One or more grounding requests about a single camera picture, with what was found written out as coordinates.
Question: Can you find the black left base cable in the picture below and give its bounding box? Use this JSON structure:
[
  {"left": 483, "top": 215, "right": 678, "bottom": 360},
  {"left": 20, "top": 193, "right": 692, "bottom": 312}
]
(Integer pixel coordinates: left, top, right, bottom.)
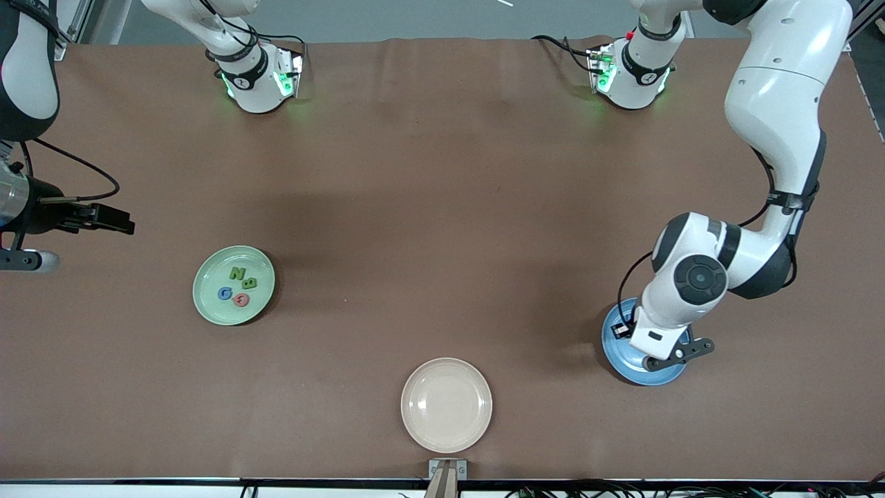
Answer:
[{"left": 531, "top": 35, "right": 597, "bottom": 73}]

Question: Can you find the brown table cover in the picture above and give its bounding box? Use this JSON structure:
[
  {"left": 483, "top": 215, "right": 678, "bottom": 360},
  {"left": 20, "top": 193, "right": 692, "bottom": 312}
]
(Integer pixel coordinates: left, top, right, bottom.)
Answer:
[{"left": 0, "top": 36, "right": 885, "bottom": 483}]

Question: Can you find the aluminium frame profile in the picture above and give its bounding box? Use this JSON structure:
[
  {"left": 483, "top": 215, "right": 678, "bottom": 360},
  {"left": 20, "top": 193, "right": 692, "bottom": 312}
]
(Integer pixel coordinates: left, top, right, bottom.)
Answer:
[
  {"left": 847, "top": 0, "right": 885, "bottom": 50},
  {"left": 54, "top": 0, "right": 95, "bottom": 62}
]

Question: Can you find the beige plate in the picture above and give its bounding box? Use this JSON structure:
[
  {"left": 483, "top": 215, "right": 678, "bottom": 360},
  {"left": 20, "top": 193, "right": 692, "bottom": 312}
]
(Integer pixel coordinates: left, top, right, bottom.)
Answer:
[{"left": 400, "top": 357, "right": 493, "bottom": 454}]

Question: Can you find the black base cable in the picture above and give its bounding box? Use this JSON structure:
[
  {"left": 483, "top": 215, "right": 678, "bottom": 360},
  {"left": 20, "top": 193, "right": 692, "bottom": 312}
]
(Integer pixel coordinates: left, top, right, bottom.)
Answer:
[
  {"left": 239, "top": 28, "right": 308, "bottom": 53},
  {"left": 531, "top": 35, "right": 597, "bottom": 73}
]

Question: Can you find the black right base cable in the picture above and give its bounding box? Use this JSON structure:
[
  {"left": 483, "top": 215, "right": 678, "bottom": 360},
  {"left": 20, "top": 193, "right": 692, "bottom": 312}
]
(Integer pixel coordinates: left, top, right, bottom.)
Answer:
[{"left": 239, "top": 28, "right": 308, "bottom": 53}]

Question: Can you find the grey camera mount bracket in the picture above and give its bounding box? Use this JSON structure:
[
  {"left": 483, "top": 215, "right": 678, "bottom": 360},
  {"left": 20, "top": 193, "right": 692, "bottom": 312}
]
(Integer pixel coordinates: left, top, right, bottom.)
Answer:
[{"left": 428, "top": 459, "right": 468, "bottom": 498}]

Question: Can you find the light green plate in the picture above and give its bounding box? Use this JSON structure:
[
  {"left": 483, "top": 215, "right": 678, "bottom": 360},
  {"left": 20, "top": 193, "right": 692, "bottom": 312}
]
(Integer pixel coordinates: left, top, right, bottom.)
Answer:
[{"left": 192, "top": 246, "right": 276, "bottom": 326}]

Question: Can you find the blue plate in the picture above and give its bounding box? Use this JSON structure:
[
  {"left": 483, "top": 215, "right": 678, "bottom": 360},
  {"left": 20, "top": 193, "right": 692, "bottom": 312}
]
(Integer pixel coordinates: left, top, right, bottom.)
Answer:
[{"left": 600, "top": 297, "right": 691, "bottom": 387}]

